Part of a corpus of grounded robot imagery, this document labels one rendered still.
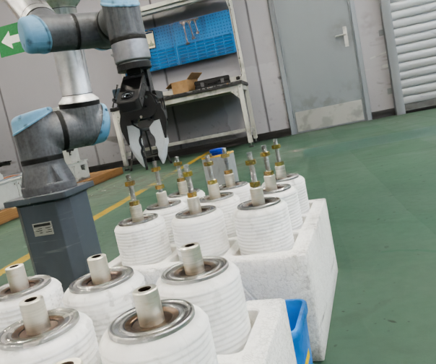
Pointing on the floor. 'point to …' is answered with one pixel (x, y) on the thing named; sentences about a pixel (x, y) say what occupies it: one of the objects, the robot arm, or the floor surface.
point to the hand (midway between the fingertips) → (151, 159)
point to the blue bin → (299, 329)
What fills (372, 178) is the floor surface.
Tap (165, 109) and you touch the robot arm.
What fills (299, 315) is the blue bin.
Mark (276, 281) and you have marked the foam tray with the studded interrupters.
